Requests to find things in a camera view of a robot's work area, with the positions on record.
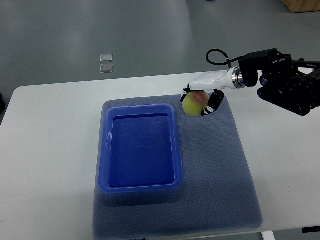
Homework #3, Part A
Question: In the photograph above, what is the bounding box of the wooden box corner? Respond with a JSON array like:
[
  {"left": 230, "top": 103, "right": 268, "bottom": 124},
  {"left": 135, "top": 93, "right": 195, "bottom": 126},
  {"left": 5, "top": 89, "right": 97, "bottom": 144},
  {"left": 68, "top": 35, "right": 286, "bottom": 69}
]
[{"left": 283, "top": 0, "right": 320, "bottom": 13}]

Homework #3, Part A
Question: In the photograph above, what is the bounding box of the black table bracket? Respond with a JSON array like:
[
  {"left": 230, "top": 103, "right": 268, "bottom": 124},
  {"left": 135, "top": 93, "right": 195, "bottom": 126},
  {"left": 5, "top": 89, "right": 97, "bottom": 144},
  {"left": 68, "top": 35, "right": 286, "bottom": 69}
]
[{"left": 301, "top": 226, "right": 320, "bottom": 234}]

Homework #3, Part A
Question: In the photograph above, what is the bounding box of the grey blue mesh mat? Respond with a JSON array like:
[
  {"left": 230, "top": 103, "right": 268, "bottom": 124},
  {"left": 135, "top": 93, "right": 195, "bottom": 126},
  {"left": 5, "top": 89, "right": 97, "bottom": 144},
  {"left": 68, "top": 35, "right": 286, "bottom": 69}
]
[{"left": 92, "top": 95, "right": 263, "bottom": 240}]

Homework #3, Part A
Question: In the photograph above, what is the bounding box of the blue plastic tray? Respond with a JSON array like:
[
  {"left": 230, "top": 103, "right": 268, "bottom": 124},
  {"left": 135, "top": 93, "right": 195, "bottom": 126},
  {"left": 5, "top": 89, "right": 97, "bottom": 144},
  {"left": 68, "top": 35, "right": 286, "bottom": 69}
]
[{"left": 97, "top": 103, "right": 184, "bottom": 194}]

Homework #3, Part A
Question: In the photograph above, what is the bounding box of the upper metal floor plate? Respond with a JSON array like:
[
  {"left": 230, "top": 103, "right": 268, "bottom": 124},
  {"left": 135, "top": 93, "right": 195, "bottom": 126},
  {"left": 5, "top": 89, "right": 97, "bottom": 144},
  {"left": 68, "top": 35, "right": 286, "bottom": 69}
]
[{"left": 100, "top": 53, "right": 113, "bottom": 63}]

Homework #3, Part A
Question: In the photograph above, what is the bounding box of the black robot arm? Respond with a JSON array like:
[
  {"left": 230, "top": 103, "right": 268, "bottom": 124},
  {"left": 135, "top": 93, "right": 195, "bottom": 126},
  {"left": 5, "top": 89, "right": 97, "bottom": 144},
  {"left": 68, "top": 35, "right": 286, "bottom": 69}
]
[{"left": 238, "top": 48, "right": 320, "bottom": 116}]

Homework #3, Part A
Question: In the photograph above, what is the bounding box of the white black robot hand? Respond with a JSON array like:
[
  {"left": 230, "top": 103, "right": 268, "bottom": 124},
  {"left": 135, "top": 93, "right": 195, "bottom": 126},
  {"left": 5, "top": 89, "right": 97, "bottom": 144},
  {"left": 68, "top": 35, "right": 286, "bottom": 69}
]
[{"left": 180, "top": 67, "right": 245, "bottom": 116}]

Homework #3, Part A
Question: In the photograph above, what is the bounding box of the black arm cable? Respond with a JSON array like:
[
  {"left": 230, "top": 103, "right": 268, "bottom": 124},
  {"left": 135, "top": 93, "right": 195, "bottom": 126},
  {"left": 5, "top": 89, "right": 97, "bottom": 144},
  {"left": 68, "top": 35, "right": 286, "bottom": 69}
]
[{"left": 205, "top": 48, "right": 241, "bottom": 69}]

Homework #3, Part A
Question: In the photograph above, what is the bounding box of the green red peach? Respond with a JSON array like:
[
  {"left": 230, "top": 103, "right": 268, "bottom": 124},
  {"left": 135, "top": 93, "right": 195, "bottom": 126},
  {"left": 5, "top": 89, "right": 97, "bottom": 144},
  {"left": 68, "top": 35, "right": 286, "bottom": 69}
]
[{"left": 182, "top": 91, "right": 210, "bottom": 117}]

